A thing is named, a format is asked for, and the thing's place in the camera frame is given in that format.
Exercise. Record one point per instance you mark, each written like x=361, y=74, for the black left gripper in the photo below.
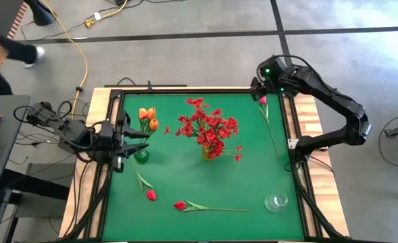
x=108, y=141

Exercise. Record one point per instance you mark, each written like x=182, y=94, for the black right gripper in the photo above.
x=271, y=74

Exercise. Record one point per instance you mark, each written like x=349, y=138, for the red artificial tulip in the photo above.
x=151, y=195
x=179, y=205
x=263, y=101

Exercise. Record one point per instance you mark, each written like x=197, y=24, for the orange artificial tulip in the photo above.
x=154, y=124
x=143, y=113
x=151, y=112

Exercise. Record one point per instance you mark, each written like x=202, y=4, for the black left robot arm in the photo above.
x=73, y=135

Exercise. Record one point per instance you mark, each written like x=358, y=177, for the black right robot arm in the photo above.
x=334, y=98

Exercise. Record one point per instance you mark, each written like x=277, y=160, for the green glass vase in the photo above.
x=141, y=157

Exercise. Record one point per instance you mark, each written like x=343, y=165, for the yellow vase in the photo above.
x=205, y=155

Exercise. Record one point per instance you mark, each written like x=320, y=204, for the clear glass vase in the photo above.
x=275, y=202

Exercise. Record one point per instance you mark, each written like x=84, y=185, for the red flower bouquet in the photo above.
x=209, y=130

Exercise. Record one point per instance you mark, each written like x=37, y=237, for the black floor bar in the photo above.
x=165, y=85

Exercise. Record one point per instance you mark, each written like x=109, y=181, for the green felt mat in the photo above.
x=171, y=189

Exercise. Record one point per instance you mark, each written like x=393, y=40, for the black desk base beam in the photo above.
x=33, y=184

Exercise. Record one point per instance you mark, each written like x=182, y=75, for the dark grey desk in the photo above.
x=6, y=155

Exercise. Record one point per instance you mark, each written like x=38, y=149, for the person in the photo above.
x=16, y=50

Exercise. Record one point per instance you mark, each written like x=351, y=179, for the black cone-shaped stand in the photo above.
x=41, y=13

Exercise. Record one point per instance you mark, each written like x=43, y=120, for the black table frame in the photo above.
x=185, y=91

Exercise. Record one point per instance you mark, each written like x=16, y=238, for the black diagonal frame strut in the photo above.
x=92, y=202
x=317, y=212

